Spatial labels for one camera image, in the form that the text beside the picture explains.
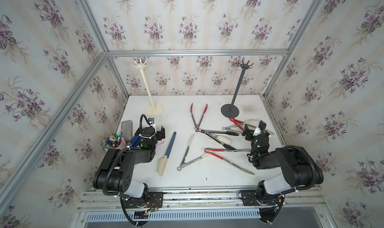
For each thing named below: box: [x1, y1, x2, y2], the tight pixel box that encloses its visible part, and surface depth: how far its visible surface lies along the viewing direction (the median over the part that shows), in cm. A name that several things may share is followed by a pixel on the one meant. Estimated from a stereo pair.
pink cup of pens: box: [100, 130, 127, 150], surface depth 84 cm
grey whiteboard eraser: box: [120, 120, 133, 141], surface depth 97 cm
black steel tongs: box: [195, 128, 239, 150], surface depth 95 cm
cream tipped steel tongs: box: [177, 134, 211, 171], surface depth 87 cm
